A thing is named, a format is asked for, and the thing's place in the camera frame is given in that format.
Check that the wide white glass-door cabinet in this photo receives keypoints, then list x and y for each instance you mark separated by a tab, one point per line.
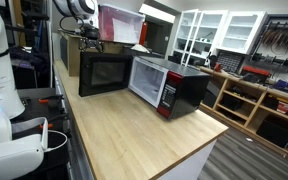
240	14

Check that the black storage rack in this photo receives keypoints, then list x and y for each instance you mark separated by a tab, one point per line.
30	16

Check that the red toolbox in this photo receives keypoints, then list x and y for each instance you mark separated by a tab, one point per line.
255	70

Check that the large black box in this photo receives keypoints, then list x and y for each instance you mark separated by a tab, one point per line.
275	133

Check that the black tool wall panel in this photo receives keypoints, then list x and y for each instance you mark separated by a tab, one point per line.
284	23

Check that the white crumpled paper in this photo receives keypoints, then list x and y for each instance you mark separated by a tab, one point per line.
140	48

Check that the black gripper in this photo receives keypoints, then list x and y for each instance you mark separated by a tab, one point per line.
90	33

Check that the black small parts organizer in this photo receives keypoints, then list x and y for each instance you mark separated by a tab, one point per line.
230	61

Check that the wooden shelf unit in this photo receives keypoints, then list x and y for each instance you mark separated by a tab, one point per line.
253	111

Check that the red cylinder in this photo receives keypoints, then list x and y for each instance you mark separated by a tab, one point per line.
143	33

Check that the black red microwave body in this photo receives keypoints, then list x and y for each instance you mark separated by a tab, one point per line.
190	90

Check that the small black bin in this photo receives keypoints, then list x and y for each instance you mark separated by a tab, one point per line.
230	102

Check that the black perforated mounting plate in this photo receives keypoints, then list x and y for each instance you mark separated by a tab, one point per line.
30	110

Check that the pink translucent storage bin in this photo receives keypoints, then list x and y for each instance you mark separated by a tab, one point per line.
107	23

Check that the red white carton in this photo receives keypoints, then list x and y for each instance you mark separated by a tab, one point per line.
284	107

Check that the tall white glass-door cabinet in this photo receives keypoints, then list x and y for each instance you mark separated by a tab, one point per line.
214	13

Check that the brown cardboard box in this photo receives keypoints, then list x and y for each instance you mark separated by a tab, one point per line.
72	50

